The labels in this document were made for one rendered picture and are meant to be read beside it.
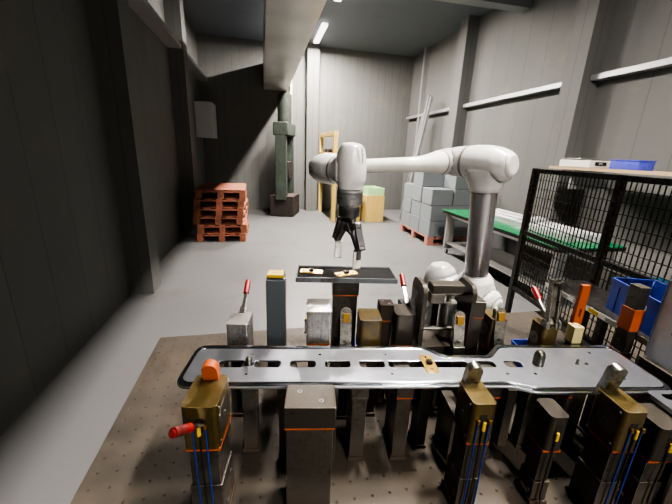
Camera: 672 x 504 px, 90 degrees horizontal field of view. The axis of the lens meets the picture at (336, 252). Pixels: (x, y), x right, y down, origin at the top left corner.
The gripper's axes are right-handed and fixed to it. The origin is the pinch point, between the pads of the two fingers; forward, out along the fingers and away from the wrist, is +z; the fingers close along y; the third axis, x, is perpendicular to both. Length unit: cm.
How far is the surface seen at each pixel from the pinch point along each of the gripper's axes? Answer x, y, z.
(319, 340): -17.9, 15.3, 20.6
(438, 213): 394, -343, 61
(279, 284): -23.5, -7.8, 8.8
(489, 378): 18, 52, 21
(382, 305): 4.7, 17.5, 11.5
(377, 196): 412, -564, 59
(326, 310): -15.7, 15.3, 10.3
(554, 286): 54, 45, 2
